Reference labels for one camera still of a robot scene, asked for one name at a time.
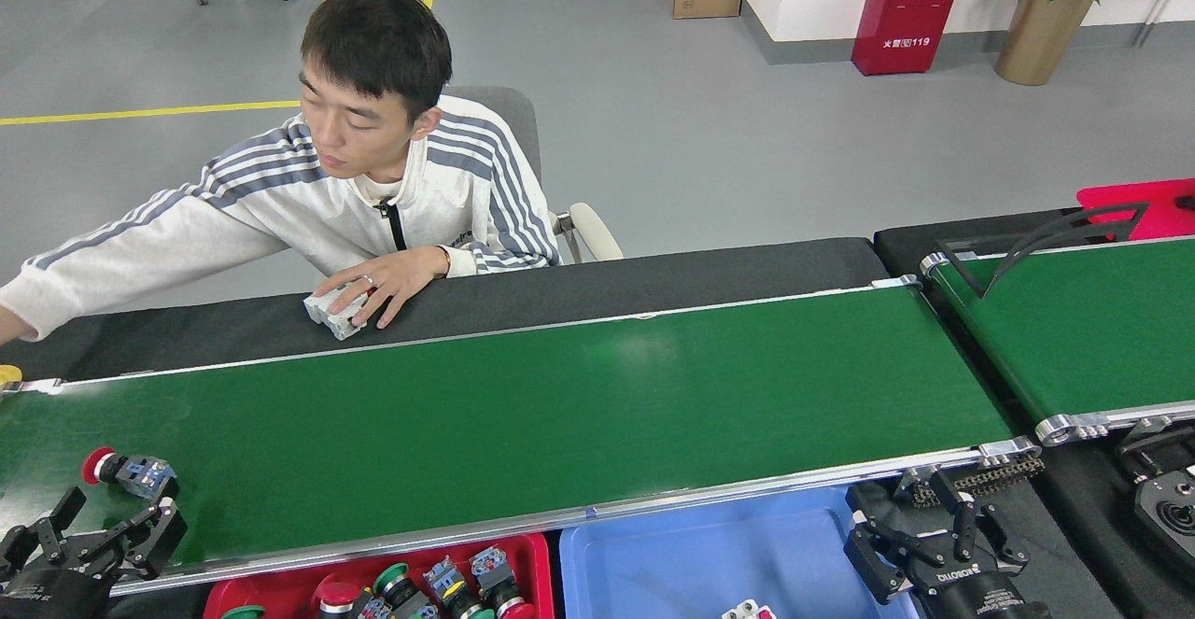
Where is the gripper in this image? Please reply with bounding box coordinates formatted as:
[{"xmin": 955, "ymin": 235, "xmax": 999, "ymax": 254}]
[
  {"xmin": 0, "ymin": 486, "xmax": 189, "ymax": 619},
  {"xmin": 843, "ymin": 471, "xmax": 1053, "ymax": 619}
]

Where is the red plastic tray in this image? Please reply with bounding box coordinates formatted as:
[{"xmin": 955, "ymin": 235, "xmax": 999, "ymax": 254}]
[{"xmin": 204, "ymin": 533, "xmax": 555, "ymax": 619}]

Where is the green conveyor belt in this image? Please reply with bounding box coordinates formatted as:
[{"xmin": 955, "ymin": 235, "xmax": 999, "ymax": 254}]
[
  {"xmin": 0, "ymin": 274, "xmax": 1045, "ymax": 597},
  {"xmin": 920, "ymin": 234, "xmax": 1195, "ymax": 447}
]

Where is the blue plastic tray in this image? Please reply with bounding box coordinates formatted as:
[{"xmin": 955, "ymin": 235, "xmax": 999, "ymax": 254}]
[{"xmin": 558, "ymin": 484, "xmax": 925, "ymax": 619}]

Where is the person's left hand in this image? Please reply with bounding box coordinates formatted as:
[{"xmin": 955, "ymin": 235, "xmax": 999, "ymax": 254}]
[{"xmin": 313, "ymin": 246, "xmax": 451, "ymax": 331}]

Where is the black joystick box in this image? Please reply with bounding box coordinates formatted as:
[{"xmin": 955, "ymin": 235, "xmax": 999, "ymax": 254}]
[{"xmin": 1132, "ymin": 468, "xmax": 1195, "ymax": 587}]

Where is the red plastic bin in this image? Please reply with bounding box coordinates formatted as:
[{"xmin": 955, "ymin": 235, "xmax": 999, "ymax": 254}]
[{"xmin": 1076, "ymin": 178, "xmax": 1195, "ymax": 242}]

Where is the person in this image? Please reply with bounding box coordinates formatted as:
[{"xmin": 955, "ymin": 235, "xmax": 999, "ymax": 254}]
[{"xmin": 0, "ymin": 0, "xmax": 561, "ymax": 345}]

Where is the grey white chair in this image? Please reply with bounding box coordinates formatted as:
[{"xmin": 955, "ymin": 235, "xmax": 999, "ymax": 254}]
[{"xmin": 439, "ymin": 85, "xmax": 625, "ymax": 265}]

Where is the potted plant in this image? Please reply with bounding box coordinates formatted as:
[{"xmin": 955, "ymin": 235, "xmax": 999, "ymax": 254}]
[{"xmin": 988, "ymin": 0, "xmax": 1154, "ymax": 87}]

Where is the red fire extinguisher cabinet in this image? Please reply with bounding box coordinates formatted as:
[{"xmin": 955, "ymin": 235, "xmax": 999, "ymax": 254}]
[{"xmin": 851, "ymin": 0, "xmax": 974, "ymax": 77}]

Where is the white leaning pole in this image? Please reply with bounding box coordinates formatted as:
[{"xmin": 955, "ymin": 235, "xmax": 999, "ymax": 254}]
[{"xmin": 1132, "ymin": 0, "xmax": 1185, "ymax": 49}]

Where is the conveyor drive chain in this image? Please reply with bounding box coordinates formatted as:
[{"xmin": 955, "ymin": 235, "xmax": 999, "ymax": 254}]
[{"xmin": 910, "ymin": 456, "xmax": 1047, "ymax": 510}]

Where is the black guide bracket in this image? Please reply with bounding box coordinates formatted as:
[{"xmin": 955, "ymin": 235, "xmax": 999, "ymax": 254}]
[{"xmin": 936, "ymin": 201, "xmax": 1152, "ymax": 299}]

